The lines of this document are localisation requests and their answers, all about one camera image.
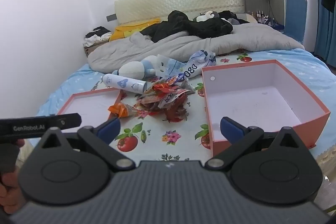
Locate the person's left hand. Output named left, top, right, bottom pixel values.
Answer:
left=0, top=174, right=25, bottom=214

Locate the cream padded headboard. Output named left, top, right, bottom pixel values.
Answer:
left=114, top=0, right=246, bottom=25

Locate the grey duvet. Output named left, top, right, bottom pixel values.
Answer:
left=87, top=22, right=305, bottom=73

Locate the heap of folded clothes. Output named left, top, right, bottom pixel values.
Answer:
left=84, top=26, right=113, bottom=47

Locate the blue chair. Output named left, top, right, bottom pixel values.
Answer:
left=285, top=0, right=308, bottom=45

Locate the yellow cloth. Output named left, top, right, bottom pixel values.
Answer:
left=109, top=18, right=161, bottom=42

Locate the pink box lid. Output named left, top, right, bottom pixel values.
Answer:
left=56, top=88, right=124, bottom=123

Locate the crumpled blue printed plastic bag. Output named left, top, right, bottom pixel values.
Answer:
left=157, top=49, right=217, bottom=81

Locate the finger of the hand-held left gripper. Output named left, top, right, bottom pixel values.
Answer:
left=49, top=113, right=82, bottom=130

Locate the pink cardboard box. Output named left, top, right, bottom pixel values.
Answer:
left=202, top=59, right=331, bottom=157

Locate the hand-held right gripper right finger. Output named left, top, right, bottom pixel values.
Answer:
left=205, top=116, right=309, bottom=171

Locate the pile of snack packets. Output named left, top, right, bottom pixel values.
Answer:
left=135, top=74, right=196, bottom=123

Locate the fruit printed bed sheet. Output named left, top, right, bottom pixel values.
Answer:
left=35, top=48, right=336, bottom=161

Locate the brown cardboard box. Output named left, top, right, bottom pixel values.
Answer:
left=84, top=39, right=109, bottom=58

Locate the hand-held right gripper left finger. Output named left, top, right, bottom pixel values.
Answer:
left=33, top=117, right=135, bottom=171

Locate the orange snack packet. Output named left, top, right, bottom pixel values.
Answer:
left=108, top=103, right=142, bottom=119

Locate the white spray bottle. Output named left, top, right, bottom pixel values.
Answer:
left=102, top=73, right=147, bottom=94

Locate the blue curtain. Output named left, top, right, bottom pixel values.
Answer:
left=314, top=0, right=336, bottom=69

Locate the row of small bottles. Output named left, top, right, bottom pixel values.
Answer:
left=251, top=11, right=271, bottom=22

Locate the black jacket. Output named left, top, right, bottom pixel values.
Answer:
left=142, top=10, right=234, bottom=43

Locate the white and blue plush toy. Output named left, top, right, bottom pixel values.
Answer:
left=112, top=55, right=159, bottom=80

